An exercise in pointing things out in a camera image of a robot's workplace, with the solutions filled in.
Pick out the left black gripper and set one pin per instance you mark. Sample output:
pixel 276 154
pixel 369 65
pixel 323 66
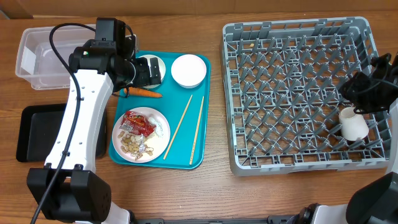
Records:
pixel 143 79

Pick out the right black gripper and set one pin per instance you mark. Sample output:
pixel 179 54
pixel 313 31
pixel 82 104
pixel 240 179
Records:
pixel 351 94

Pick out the white cup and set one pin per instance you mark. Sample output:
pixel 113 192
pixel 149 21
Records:
pixel 353 126

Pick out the pink white bowl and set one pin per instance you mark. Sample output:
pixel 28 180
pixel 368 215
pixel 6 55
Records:
pixel 188 70

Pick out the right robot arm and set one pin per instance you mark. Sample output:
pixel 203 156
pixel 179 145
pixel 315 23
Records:
pixel 376 202

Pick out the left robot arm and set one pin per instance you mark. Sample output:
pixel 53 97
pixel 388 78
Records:
pixel 67 188

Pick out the grey dishwasher rack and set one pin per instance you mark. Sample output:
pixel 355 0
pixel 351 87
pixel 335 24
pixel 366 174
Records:
pixel 281 83

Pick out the orange carrot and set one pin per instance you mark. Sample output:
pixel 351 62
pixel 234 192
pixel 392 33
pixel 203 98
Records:
pixel 141 92

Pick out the red snack wrapper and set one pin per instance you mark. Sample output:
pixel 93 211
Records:
pixel 137 124

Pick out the teal serving tray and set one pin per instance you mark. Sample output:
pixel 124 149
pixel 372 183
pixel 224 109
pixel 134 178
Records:
pixel 171 105

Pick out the wooden chopstick left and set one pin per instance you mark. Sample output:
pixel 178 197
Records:
pixel 177 128

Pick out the wooden chopstick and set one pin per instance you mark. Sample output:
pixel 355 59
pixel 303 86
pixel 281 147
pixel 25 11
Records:
pixel 177 128
pixel 196 132

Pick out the white crumpled tissue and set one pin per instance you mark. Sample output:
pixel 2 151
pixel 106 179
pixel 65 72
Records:
pixel 158 126

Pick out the wooden chopstick right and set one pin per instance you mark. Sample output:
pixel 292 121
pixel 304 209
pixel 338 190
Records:
pixel 196 132

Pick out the peanut pile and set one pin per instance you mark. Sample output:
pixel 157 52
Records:
pixel 135 145

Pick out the white plate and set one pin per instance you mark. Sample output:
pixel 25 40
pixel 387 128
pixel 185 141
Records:
pixel 159 144

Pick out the clear plastic storage bin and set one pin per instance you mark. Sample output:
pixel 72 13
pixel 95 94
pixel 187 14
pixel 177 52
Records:
pixel 37 63

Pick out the black rectangular tray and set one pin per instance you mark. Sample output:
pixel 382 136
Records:
pixel 38 131

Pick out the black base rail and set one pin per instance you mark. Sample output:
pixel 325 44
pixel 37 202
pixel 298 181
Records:
pixel 273 219

